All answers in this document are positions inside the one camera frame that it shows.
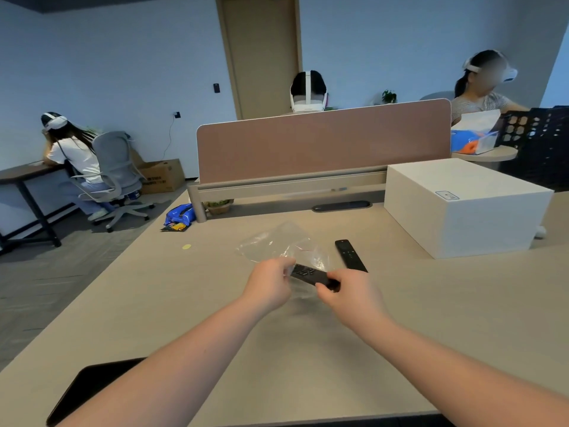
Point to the person's right hand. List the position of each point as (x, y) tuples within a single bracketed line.
[(355, 300)]

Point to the person's left hand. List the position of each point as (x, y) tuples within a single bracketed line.
[(266, 286)]

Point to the black remote control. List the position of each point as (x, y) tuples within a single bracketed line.
[(309, 274), (350, 254)]

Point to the clear plastic bag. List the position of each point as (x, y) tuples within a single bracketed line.
[(275, 242)]

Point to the person's right forearm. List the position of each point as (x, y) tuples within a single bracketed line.
[(471, 378)]

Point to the person's left forearm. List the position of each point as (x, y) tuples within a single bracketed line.
[(169, 373)]

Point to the small plant in basket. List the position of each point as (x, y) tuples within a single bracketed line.
[(220, 207)]

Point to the blue snack packet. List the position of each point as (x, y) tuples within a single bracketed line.
[(180, 215)]

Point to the large white box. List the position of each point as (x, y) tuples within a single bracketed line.
[(466, 217)]

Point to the brown cardboard box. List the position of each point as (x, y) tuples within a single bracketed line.
[(162, 176)]

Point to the pink desk divider panel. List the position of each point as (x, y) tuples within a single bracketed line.
[(324, 144)]

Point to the white headset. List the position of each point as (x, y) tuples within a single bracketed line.
[(307, 106), (509, 75), (55, 123)]

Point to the blue and orange package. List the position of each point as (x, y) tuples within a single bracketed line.
[(464, 140)]

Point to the grey office chair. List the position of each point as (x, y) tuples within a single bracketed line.
[(118, 157)]

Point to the black tablet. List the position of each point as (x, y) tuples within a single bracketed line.
[(89, 386)]

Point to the round beige table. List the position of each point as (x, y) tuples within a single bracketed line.
[(500, 153)]

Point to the small green potted plant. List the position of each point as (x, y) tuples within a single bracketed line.
[(389, 96)]

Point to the beige wooden door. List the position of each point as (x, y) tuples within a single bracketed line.
[(262, 57)]

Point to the black perforated panel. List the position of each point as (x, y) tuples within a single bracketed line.
[(542, 160)]

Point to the dark desk with black legs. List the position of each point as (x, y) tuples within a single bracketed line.
[(22, 172)]

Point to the beige divider base rail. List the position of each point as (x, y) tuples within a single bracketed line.
[(284, 186)]

